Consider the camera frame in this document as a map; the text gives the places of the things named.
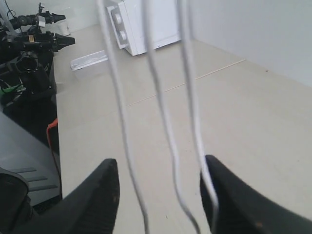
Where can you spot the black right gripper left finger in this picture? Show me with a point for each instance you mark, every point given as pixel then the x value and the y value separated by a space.
pixel 91 208

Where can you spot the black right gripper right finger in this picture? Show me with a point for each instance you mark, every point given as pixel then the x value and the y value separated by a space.
pixel 243 210

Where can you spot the clear plastic tray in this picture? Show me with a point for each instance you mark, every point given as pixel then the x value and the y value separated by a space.
pixel 90 65

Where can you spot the white paper cup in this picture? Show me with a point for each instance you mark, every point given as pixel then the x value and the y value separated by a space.
pixel 63 27

